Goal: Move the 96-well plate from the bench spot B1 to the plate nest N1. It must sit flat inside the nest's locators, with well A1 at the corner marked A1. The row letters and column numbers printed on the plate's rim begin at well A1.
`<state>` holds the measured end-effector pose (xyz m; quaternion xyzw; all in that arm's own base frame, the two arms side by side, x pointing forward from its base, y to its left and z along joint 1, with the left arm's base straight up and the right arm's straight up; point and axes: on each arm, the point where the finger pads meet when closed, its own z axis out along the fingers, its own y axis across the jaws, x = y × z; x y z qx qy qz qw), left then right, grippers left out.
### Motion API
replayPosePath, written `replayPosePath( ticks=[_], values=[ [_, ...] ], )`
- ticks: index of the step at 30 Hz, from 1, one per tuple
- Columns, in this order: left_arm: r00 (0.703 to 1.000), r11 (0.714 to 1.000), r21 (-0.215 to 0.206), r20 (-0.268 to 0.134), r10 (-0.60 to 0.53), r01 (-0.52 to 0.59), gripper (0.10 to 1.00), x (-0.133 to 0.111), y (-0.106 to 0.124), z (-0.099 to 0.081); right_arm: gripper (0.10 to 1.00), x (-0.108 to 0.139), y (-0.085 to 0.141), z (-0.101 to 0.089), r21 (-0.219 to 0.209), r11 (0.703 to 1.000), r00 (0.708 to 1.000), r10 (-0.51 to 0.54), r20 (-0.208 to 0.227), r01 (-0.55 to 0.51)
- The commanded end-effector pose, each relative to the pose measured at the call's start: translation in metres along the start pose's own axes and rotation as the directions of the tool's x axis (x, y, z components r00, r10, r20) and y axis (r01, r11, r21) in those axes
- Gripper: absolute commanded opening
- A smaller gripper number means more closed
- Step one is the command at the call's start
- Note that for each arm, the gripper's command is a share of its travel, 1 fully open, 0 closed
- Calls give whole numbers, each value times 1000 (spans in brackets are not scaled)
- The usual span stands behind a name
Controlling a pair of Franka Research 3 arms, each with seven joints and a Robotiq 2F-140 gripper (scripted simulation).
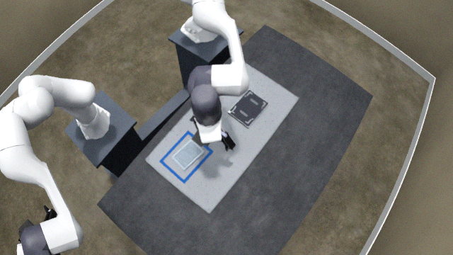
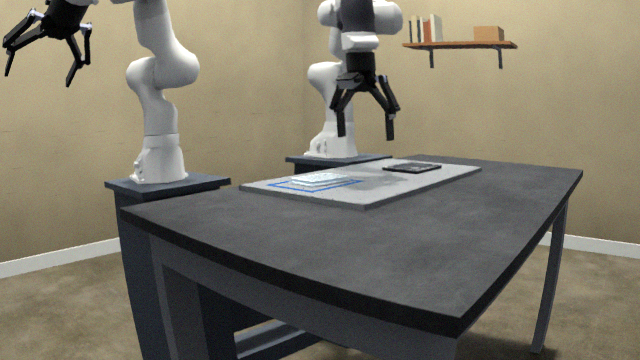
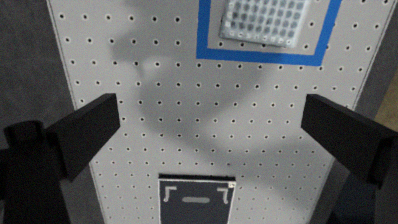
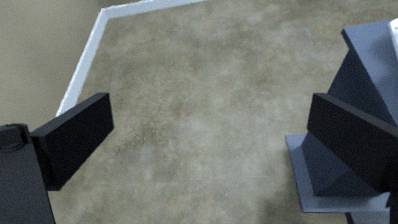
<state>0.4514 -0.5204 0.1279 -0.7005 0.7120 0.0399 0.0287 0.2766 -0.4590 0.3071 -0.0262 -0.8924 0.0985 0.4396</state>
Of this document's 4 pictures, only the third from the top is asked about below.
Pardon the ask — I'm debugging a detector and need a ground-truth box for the blue tape outline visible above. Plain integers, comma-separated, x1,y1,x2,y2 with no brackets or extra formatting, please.
196,0,342,67

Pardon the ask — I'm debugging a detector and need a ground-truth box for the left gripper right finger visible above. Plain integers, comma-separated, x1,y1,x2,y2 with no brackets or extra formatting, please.
300,94,398,224

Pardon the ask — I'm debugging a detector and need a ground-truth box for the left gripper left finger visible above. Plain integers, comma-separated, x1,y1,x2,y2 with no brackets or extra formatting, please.
0,93,121,224

